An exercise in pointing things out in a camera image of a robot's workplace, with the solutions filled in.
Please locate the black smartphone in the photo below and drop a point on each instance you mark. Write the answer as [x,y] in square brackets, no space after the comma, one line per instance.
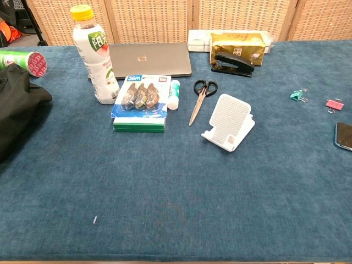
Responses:
[343,136]

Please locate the white phone stand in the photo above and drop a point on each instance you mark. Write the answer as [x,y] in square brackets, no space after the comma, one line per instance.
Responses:
[229,118]

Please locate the white green glue stick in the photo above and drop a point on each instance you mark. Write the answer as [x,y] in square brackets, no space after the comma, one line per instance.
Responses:
[174,94]

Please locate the green and white box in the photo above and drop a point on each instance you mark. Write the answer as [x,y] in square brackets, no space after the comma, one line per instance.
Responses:
[138,127]

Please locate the correction tape blister pack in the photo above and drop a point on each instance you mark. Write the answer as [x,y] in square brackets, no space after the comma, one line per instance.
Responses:
[143,94]

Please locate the blue table cloth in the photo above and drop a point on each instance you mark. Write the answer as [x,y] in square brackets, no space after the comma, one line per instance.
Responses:
[165,192]

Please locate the grey laptop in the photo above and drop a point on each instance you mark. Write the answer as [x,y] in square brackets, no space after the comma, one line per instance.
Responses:
[154,59]

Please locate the black stapler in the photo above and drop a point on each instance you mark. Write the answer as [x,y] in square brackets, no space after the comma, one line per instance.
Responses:
[233,64]

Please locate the white flat box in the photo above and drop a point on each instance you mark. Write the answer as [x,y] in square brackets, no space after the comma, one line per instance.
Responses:
[198,41]

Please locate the gold tissue pack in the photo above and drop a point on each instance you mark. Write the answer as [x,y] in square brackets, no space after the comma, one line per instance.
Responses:
[236,42]

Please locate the yellow capped drink bottle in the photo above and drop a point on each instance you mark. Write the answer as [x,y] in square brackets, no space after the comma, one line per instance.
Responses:
[94,60]

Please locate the wicker folding screen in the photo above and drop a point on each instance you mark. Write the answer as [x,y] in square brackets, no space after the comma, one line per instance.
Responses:
[154,19]

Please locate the green binder clip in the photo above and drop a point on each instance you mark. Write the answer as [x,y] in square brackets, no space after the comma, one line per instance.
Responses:
[297,95]

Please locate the pink binder clip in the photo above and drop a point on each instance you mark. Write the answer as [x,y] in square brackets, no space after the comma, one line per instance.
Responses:
[335,105]

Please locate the black fabric bag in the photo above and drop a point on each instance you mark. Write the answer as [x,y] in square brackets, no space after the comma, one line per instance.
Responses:
[16,104]

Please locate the green snack tube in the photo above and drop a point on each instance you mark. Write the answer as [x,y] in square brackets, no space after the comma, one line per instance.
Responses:
[27,61]

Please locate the black tripod leg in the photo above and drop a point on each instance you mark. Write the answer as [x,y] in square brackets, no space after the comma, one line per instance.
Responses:
[34,24]

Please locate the orange bag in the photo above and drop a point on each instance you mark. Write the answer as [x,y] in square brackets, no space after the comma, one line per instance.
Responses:
[11,32]

